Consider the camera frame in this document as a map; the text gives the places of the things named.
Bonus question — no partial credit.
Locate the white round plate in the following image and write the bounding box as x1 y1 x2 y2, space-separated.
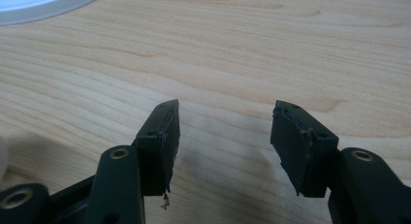
0 0 111 26

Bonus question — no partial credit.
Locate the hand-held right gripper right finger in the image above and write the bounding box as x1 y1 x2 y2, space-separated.
269 99 411 224

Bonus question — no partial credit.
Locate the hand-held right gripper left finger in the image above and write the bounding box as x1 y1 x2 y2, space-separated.
84 98 181 224

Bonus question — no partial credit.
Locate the white translucent object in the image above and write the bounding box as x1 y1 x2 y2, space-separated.
0 136 10 183

